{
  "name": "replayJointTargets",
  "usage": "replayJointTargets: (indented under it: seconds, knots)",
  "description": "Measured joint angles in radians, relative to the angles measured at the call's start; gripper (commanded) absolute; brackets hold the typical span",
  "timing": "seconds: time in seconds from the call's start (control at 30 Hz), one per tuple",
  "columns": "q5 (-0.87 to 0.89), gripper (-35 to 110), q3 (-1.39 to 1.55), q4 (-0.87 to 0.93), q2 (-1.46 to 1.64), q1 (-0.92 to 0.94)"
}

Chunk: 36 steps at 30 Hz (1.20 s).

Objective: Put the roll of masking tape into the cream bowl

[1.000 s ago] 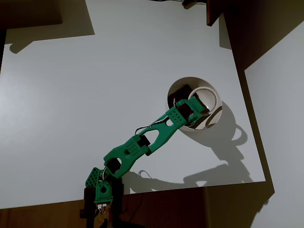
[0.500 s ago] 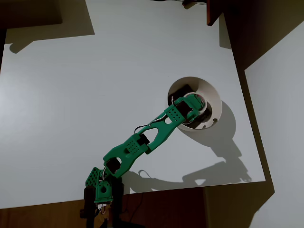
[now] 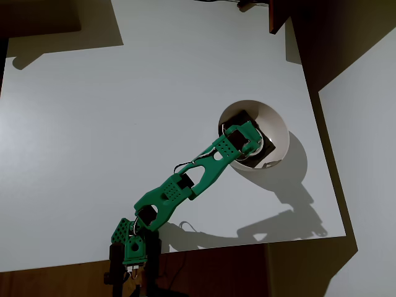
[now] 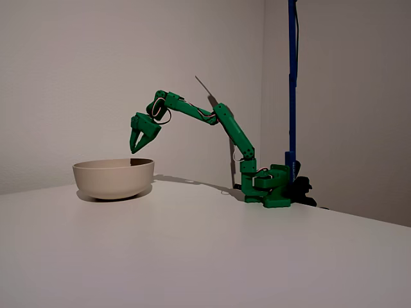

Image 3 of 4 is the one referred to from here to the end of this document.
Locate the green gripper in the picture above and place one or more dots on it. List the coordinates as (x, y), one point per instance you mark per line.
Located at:
(254, 146)

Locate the green SO-100 robot arm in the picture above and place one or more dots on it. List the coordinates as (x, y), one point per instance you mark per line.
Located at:
(210, 168)

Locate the white round bowl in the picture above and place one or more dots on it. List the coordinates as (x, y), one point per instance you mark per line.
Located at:
(275, 123)

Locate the brown wooden shelf board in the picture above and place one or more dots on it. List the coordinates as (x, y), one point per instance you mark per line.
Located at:
(275, 15)

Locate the black table clamp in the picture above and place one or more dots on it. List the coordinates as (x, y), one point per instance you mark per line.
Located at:
(116, 266)
(153, 260)

